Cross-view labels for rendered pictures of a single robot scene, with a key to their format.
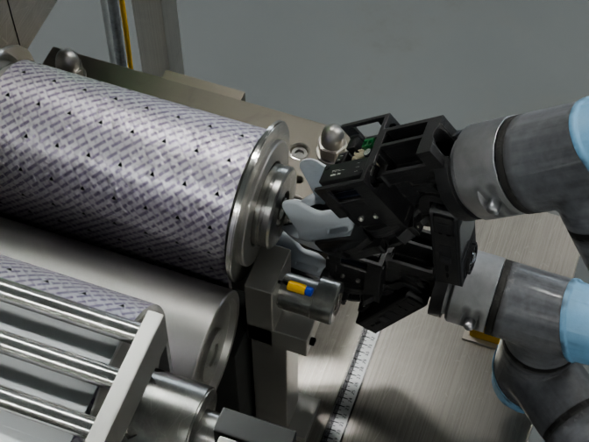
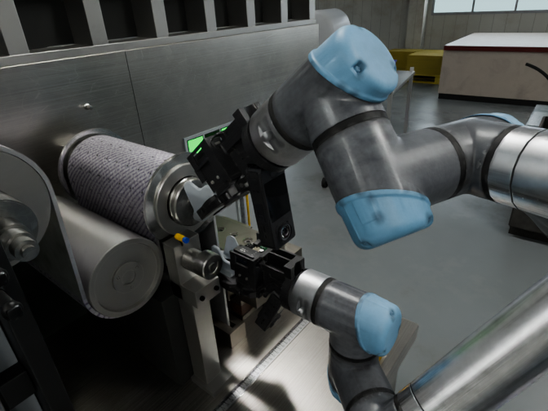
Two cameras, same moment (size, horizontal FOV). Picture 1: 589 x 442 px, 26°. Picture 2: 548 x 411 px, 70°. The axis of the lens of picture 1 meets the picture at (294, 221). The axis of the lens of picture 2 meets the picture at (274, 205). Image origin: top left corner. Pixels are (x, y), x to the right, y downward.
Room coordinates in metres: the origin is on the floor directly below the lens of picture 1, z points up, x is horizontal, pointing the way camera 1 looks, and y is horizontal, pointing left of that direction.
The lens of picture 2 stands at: (0.15, -0.29, 1.52)
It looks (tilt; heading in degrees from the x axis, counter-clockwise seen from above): 28 degrees down; 20
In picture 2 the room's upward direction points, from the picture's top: 3 degrees counter-clockwise
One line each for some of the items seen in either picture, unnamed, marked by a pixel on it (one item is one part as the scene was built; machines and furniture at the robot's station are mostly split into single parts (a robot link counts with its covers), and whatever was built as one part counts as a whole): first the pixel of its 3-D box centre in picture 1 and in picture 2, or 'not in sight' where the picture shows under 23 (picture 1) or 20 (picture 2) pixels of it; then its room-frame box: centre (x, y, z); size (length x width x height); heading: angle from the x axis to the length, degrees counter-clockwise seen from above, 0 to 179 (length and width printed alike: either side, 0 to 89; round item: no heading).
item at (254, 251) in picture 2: (392, 260); (269, 272); (0.64, -0.09, 1.12); 0.12 x 0.08 x 0.09; 70
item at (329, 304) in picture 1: (327, 300); (208, 264); (0.56, -0.03, 1.18); 0.04 x 0.02 x 0.04; 160
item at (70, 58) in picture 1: (67, 64); not in sight; (0.94, 0.26, 1.05); 0.04 x 0.04 x 0.04
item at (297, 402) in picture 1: (287, 352); (202, 318); (0.58, 0.01, 1.05); 0.06 x 0.05 x 0.31; 70
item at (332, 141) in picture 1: (332, 140); not in sight; (0.83, -0.04, 1.05); 0.04 x 0.04 x 0.04
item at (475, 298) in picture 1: (470, 291); (309, 296); (0.61, -0.17, 1.11); 0.08 x 0.05 x 0.08; 160
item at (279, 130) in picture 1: (259, 202); (184, 199); (0.62, 0.03, 1.25); 0.15 x 0.01 x 0.15; 160
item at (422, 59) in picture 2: not in sight; (414, 64); (8.75, -0.28, 0.24); 1.35 x 0.93 x 0.49; 73
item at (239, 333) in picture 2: not in sight; (192, 307); (0.72, 0.13, 0.92); 0.28 x 0.04 x 0.04; 70
